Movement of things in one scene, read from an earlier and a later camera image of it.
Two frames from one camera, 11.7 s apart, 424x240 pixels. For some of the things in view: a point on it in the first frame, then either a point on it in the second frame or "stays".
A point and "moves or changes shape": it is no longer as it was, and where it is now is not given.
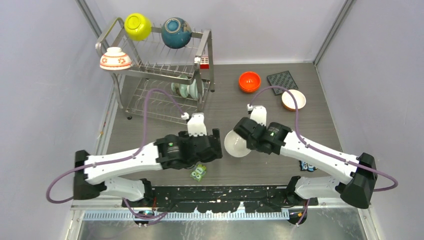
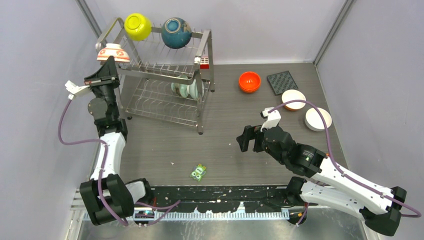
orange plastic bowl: (249, 82) stays
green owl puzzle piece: (199, 170) stays
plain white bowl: (235, 145) to (313, 121)
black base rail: (223, 198) stays
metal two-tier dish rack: (153, 79) stays
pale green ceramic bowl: (181, 89) stays
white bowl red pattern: (114, 59) moves or changes shape
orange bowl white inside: (288, 102) stays
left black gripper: (185, 136) to (107, 74)
